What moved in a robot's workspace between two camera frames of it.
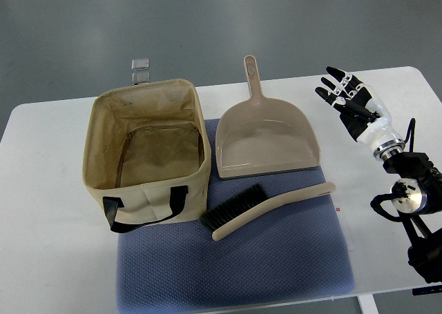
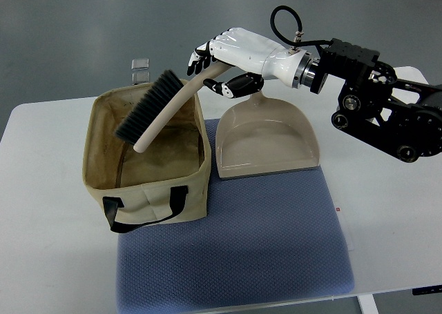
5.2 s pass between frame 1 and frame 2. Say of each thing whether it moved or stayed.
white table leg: stayed
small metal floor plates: stayed
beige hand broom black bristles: moved
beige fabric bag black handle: stayed
